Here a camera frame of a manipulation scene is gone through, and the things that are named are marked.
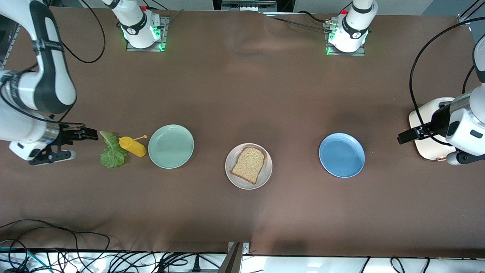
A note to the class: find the blue plate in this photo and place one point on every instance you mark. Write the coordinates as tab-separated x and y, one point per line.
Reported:
341	157

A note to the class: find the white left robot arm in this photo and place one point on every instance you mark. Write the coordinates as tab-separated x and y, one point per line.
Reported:
466	129

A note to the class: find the yellow mustard squeeze bottle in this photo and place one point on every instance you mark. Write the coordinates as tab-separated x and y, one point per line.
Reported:
133	147

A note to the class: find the black power plug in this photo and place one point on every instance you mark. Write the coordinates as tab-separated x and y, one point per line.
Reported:
196	265

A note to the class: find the aluminium frame rail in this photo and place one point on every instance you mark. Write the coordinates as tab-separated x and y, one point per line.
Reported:
463	19

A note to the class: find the brown table cloth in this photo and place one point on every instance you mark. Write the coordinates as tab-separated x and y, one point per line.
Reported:
242	94

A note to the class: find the light brown bread slice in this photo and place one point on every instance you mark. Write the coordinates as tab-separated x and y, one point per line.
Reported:
248	165

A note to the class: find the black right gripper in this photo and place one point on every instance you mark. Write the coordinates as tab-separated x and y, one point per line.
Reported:
65	137

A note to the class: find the silver metal bracket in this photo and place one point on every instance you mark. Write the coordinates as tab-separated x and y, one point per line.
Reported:
245	248

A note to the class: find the black control box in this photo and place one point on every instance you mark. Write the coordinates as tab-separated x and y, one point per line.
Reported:
284	4

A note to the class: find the white toaster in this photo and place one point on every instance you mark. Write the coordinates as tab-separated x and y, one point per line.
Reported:
428	149

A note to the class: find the dark aluminium post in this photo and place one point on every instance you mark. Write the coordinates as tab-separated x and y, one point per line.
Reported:
231	261

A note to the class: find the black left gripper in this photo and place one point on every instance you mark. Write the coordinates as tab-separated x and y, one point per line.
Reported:
439	121

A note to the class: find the beige plate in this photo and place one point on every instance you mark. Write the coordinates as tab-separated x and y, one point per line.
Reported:
267	167

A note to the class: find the green lettuce leaf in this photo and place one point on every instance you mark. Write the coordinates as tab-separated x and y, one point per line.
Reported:
113	155

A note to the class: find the mint green plate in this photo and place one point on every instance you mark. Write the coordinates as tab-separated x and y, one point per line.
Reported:
170	146

